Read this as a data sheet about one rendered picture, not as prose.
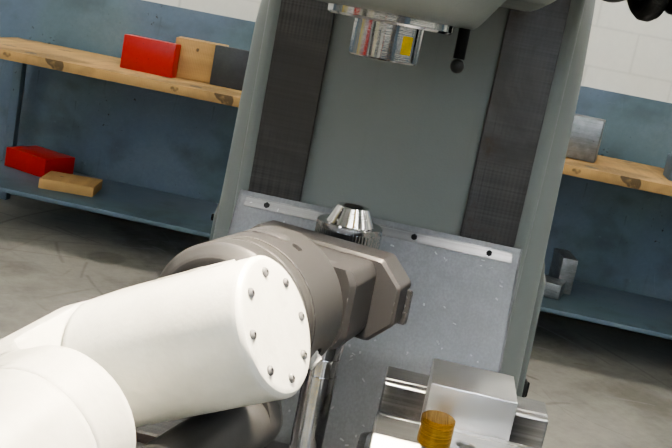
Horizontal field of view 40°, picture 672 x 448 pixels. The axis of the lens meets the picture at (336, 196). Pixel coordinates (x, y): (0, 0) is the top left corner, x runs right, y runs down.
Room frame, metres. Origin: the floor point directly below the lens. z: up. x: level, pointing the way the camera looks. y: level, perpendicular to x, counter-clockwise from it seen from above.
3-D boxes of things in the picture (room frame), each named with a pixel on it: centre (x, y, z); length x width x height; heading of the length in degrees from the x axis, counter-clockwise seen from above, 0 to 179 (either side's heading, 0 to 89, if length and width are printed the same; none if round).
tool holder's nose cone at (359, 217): (0.63, -0.01, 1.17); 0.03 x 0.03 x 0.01
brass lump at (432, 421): (0.56, -0.09, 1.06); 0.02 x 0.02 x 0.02
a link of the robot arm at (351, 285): (0.54, 0.02, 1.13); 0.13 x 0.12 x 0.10; 70
